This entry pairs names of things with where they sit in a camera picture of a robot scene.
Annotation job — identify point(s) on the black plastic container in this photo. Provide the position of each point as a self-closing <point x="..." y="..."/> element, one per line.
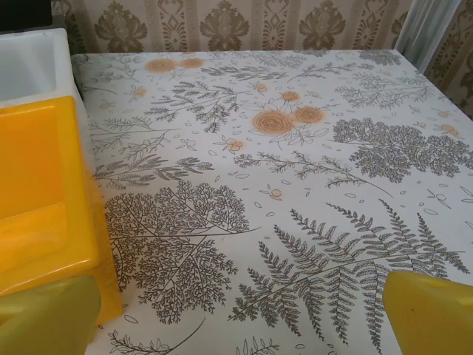
<point x="22" y="13"/>

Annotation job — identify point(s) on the floral patterned tablecloth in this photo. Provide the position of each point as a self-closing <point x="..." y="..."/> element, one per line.
<point x="258" y="185"/>

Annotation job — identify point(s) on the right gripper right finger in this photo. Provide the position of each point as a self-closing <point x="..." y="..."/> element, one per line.
<point x="432" y="318"/>

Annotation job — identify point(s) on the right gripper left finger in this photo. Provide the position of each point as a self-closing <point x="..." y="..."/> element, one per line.
<point x="44" y="318"/>

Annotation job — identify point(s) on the yellow plastic container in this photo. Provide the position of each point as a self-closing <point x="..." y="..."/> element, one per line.
<point x="33" y="159"/>

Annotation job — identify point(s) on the white plastic container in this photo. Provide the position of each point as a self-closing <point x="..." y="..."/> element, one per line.
<point x="33" y="63"/>

